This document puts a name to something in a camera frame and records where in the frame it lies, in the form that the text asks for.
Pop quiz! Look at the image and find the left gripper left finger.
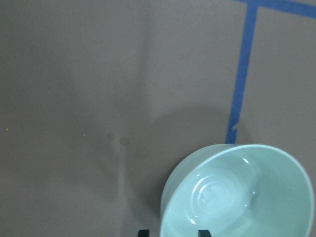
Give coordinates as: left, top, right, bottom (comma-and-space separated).
137, 229, 150, 237

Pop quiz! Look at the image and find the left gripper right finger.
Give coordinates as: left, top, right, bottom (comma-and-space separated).
198, 230, 212, 237

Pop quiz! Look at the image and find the mint green bowl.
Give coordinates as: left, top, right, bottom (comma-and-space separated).
160, 144, 315, 237

